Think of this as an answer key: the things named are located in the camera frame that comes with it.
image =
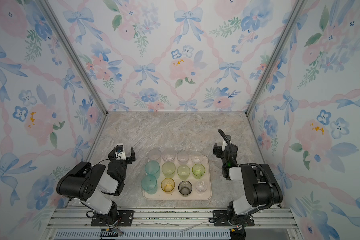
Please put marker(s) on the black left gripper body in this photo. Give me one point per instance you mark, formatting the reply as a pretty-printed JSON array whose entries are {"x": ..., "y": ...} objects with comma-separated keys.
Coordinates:
[{"x": 128, "y": 161}]

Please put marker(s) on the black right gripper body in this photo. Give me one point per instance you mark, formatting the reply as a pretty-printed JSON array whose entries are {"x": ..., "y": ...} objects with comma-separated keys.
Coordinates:
[{"x": 220, "y": 154}]

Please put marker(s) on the clear cup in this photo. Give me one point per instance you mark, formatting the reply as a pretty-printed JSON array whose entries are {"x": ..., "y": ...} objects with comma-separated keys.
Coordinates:
[
  {"x": 154, "y": 155},
  {"x": 183, "y": 157},
  {"x": 197, "y": 158},
  {"x": 201, "y": 186}
]

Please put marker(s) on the teal cup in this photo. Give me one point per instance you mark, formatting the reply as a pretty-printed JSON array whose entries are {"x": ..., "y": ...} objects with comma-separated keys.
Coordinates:
[
  {"x": 149, "y": 184},
  {"x": 153, "y": 168}
]

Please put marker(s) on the small green cup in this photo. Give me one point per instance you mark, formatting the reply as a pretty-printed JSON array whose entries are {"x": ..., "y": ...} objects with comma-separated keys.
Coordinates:
[{"x": 183, "y": 172}]

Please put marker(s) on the grey smoky cup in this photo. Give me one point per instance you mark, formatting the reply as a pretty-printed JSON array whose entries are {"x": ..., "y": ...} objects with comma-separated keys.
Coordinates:
[{"x": 185, "y": 188}]

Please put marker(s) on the tall light green cup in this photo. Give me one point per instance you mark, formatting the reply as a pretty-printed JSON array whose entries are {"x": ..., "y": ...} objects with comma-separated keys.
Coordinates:
[{"x": 169, "y": 169}]

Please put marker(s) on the yellow cup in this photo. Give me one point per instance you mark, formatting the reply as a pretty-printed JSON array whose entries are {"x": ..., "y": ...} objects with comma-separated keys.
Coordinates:
[{"x": 168, "y": 185}]

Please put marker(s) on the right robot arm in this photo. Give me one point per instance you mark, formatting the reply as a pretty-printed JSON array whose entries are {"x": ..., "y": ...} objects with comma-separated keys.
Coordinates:
[{"x": 261, "y": 189}]

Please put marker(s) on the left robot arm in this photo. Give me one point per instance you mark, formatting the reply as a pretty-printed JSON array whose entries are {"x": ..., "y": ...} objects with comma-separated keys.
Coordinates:
[{"x": 91, "y": 183}]

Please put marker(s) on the beige rectangular tray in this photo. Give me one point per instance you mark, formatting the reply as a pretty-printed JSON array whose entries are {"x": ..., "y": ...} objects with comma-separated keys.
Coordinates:
[{"x": 175, "y": 194}]

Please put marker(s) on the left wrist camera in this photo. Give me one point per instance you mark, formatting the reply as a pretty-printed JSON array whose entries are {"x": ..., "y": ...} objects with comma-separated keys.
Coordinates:
[{"x": 120, "y": 152}]

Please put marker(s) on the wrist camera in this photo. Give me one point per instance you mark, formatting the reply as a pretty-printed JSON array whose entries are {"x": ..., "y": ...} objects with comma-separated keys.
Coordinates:
[
  {"x": 120, "y": 152},
  {"x": 226, "y": 143}
]

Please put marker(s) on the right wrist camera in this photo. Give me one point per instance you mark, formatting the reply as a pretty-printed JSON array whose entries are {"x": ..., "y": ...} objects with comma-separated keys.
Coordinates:
[{"x": 226, "y": 143}]

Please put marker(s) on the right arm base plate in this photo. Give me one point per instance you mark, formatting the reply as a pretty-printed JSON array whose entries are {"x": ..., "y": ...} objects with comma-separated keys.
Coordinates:
[{"x": 224, "y": 219}]

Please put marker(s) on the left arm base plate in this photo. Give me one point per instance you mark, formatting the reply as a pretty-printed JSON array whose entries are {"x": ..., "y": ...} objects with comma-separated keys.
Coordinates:
[{"x": 119, "y": 218}]

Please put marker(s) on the aluminium frame rail base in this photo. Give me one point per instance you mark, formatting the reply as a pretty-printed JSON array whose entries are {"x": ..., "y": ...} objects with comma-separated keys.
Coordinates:
[{"x": 74, "y": 223}]

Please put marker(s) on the left aluminium corner post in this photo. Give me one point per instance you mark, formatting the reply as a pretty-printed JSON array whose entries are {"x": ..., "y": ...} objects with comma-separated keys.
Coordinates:
[{"x": 74, "y": 58}]

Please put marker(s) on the aluminium corner post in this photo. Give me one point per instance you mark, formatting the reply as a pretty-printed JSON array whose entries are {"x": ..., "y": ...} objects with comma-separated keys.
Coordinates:
[
  {"x": 74, "y": 58},
  {"x": 292, "y": 20}
]

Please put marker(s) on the right aluminium corner post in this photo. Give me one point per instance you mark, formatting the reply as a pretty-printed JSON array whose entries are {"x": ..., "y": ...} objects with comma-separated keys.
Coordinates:
[{"x": 292, "y": 20}]

